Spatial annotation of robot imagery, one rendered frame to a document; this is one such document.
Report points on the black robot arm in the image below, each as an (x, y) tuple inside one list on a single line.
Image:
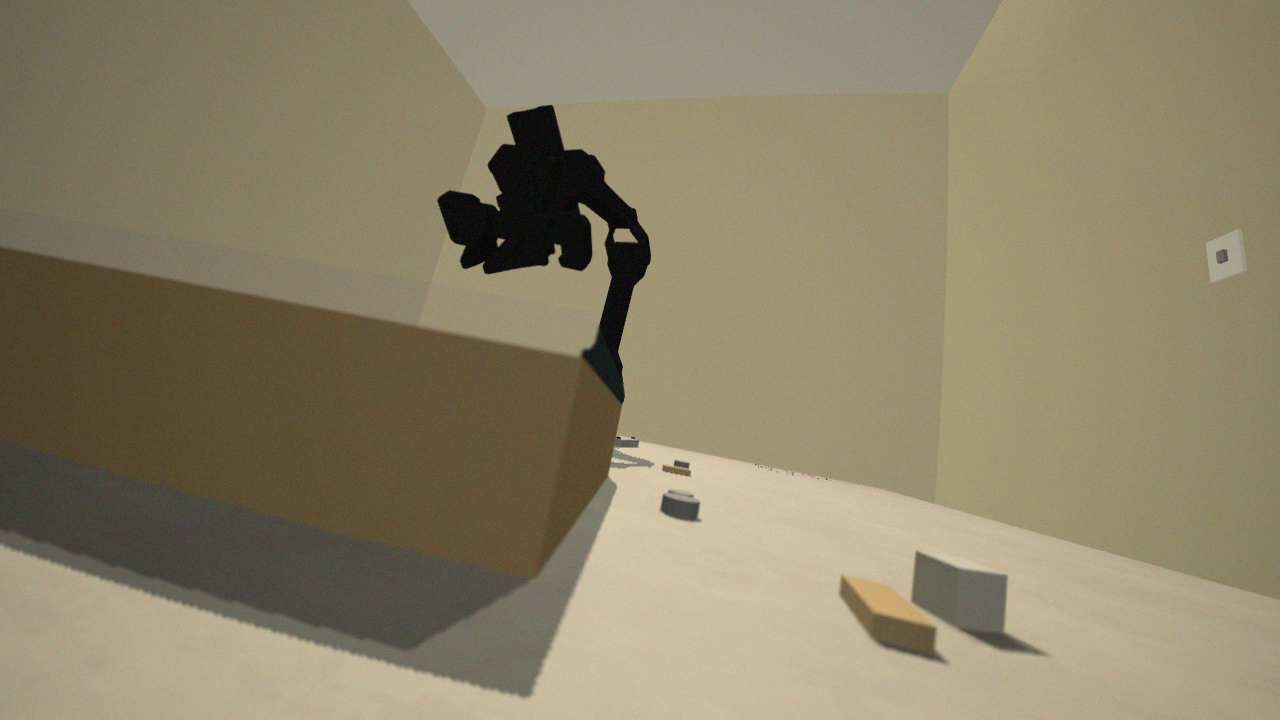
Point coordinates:
[(537, 165)]

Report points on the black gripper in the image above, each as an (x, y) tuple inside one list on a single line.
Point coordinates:
[(529, 236)]

